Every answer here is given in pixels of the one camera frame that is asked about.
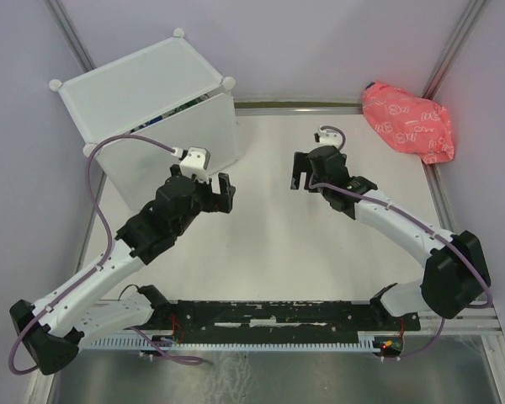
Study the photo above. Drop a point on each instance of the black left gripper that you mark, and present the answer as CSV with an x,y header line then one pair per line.
x,y
221,202

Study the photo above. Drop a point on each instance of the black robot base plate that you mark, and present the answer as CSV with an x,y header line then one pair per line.
x,y
276,321

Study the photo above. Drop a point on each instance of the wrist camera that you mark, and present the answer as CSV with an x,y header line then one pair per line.
x,y
194,162
329,135

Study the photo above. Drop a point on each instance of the green canvas sneaker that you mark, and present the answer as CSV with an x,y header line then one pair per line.
x,y
187,105

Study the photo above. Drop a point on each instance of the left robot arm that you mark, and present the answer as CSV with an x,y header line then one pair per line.
x,y
55,328

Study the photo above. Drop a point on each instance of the white slotted cable duct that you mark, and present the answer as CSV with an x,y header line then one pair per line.
x,y
132,341

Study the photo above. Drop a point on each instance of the pink patterned plastic bag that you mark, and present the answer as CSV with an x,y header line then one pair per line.
x,y
409,124

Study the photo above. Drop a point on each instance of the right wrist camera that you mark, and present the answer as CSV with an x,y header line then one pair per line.
x,y
329,135

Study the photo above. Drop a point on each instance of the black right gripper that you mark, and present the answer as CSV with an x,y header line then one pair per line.
x,y
301,164

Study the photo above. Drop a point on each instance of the blue canvas sneaker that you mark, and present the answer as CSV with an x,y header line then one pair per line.
x,y
146,124

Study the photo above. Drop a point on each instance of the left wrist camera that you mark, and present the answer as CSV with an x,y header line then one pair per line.
x,y
194,162

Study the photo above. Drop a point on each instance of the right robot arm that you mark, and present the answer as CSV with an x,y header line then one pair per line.
x,y
455,274

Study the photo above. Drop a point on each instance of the white plastic shoe cabinet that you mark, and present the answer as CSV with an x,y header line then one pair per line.
x,y
113,99

